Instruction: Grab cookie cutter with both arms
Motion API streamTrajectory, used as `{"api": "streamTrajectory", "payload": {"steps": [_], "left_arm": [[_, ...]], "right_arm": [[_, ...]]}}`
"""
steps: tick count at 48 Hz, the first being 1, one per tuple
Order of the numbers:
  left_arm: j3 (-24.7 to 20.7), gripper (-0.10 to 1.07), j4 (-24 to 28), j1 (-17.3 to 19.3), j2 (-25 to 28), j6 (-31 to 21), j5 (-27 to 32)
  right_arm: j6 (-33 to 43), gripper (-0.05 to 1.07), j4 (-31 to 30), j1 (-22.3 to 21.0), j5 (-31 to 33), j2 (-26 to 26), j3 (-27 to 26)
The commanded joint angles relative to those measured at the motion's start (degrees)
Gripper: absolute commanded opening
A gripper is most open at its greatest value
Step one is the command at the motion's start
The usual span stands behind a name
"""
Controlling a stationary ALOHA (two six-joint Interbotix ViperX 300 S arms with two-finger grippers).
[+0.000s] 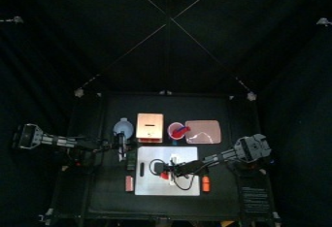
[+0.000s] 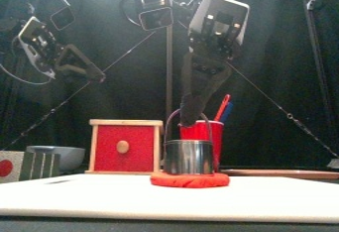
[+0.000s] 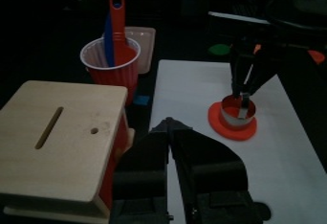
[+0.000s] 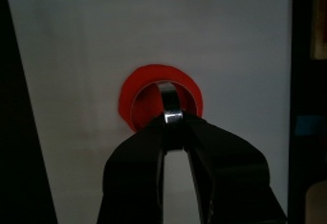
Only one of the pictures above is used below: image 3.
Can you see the wooden box with slot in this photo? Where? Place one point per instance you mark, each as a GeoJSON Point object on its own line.
{"type": "Point", "coordinates": [59, 138]}

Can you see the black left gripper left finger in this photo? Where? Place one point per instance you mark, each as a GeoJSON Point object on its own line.
{"type": "Point", "coordinates": [142, 170]}

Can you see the small blue block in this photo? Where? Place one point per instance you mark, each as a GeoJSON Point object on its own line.
{"type": "Point", "coordinates": [142, 100]}

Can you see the green toy piece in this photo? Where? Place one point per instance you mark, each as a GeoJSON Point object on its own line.
{"type": "Point", "coordinates": [219, 49]}

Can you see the white frame bar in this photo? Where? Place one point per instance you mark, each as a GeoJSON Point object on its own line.
{"type": "Point", "coordinates": [238, 17]}

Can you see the white cutting board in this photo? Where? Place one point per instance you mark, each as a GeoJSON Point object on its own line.
{"type": "Point", "coordinates": [201, 84]}

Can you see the orange play dough disc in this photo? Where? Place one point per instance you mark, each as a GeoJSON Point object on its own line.
{"type": "Point", "coordinates": [231, 133]}

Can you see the orange toy piece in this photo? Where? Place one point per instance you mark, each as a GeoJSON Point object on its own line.
{"type": "Point", "coordinates": [317, 56]}

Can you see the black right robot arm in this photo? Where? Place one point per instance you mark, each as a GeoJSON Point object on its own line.
{"type": "Point", "coordinates": [298, 7]}

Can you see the translucent plastic container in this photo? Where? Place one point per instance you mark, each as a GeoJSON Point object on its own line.
{"type": "Point", "coordinates": [145, 49]}

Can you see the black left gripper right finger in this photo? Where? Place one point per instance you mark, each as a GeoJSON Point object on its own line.
{"type": "Point", "coordinates": [213, 176]}

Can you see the red plastic spatula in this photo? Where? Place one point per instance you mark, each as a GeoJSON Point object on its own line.
{"type": "Point", "coordinates": [118, 30]}

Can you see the round metal cookie cutter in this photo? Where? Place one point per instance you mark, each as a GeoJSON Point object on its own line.
{"type": "Point", "coordinates": [231, 121]}

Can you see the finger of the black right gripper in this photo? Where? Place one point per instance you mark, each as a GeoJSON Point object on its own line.
{"type": "Point", "coordinates": [258, 74]}
{"type": "Point", "coordinates": [237, 71]}

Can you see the red plastic cup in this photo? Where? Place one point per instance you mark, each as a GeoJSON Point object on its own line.
{"type": "Point", "coordinates": [115, 74]}

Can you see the blue plastic utensil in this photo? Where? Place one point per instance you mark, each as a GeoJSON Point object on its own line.
{"type": "Point", "coordinates": [109, 42]}

